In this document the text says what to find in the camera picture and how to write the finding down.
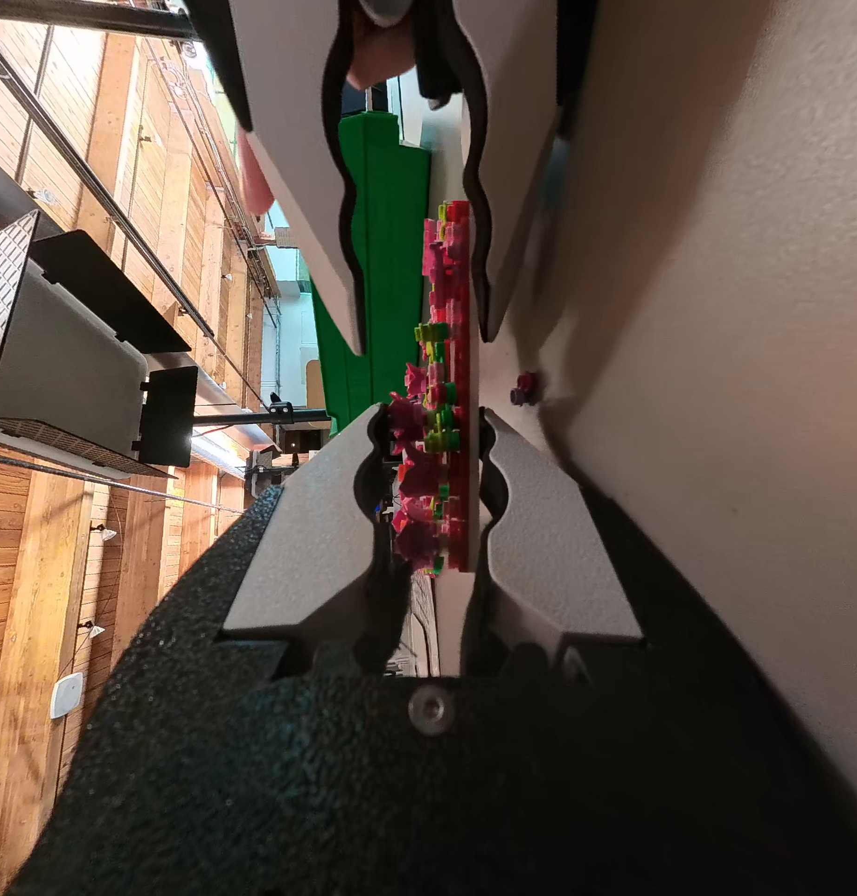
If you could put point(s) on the person's right hand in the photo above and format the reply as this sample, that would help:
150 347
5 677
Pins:
379 56

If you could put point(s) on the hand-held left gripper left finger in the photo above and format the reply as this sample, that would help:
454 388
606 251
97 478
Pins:
295 560

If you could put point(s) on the magenta round lego stud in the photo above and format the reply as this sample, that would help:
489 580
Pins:
527 381

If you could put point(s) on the red lego heart wreath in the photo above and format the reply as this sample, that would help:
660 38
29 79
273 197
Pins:
463 420

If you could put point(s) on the white ceiling access point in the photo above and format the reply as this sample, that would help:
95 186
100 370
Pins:
68 694

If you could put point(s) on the green plastic bin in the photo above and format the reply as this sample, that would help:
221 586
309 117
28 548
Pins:
386 245

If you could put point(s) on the grey studio light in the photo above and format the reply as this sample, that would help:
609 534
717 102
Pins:
64 350

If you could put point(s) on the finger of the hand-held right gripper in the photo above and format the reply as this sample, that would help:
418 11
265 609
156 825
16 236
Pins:
288 140
526 105

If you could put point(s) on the black light stand pole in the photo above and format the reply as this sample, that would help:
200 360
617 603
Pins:
239 418

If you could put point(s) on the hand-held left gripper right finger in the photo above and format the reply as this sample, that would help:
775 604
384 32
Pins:
561 560

